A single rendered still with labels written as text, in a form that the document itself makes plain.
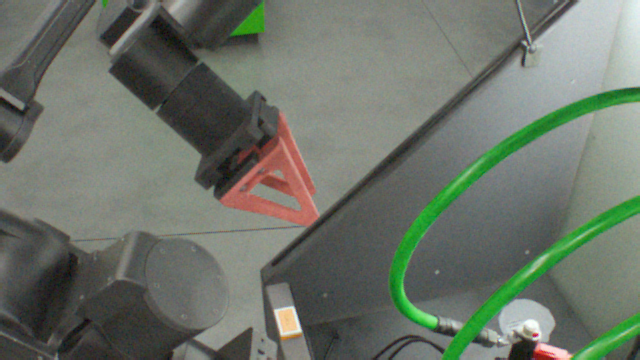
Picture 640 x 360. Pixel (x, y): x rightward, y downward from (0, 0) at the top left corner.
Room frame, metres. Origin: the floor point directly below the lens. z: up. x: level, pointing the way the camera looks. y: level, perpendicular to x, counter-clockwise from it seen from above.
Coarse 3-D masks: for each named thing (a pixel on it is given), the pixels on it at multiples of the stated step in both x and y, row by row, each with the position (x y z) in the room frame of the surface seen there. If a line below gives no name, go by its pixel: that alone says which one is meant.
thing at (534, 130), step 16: (592, 96) 0.44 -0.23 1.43; (608, 96) 0.44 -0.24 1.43; (624, 96) 0.44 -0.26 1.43; (560, 112) 0.43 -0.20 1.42; (576, 112) 0.43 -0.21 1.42; (528, 128) 0.43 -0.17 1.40; (544, 128) 0.42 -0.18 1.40; (496, 144) 0.42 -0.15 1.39; (512, 144) 0.42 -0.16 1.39; (480, 160) 0.42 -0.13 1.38; (496, 160) 0.41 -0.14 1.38; (464, 176) 0.41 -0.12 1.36; (480, 176) 0.41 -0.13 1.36; (448, 192) 0.41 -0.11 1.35; (432, 208) 0.40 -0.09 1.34; (416, 224) 0.40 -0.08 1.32; (416, 240) 0.40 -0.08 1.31; (400, 256) 0.40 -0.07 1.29; (400, 272) 0.39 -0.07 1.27; (400, 288) 0.39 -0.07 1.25; (400, 304) 0.40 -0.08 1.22; (416, 320) 0.40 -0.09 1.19; (432, 320) 0.41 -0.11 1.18
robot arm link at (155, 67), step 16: (144, 16) 0.45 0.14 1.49; (128, 32) 0.45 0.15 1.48; (144, 32) 0.43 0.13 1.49; (160, 32) 0.44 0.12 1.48; (112, 48) 0.44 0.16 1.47; (128, 48) 0.42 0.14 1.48; (144, 48) 0.42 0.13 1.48; (160, 48) 0.43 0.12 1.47; (176, 48) 0.43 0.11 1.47; (112, 64) 0.42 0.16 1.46; (128, 64) 0.42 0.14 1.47; (144, 64) 0.42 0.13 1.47; (160, 64) 0.42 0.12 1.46; (176, 64) 0.42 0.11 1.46; (192, 64) 0.43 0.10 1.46; (128, 80) 0.42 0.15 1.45; (144, 80) 0.41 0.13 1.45; (160, 80) 0.41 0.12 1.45; (176, 80) 0.42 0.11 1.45; (144, 96) 0.41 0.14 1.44; (160, 96) 0.41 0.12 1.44
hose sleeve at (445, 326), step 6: (438, 318) 0.41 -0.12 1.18; (444, 318) 0.42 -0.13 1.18; (438, 324) 0.41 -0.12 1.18; (444, 324) 0.41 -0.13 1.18; (450, 324) 0.41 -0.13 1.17; (456, 324) 0.42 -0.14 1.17; (462, 324) 0.42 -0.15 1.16; (432, 330) 0.41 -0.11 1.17; (438, 330) 0.40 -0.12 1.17; (444, 330) 0.41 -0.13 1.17; (450, 330) 0.41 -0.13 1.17; (456, 330) 0.41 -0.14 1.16; (480, 330) 0.43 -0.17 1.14; (480, 336) 0.42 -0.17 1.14; (486, 336) 0.42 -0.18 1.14; (474, 342) 0.42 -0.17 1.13; (480, 342) 0.42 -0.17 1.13
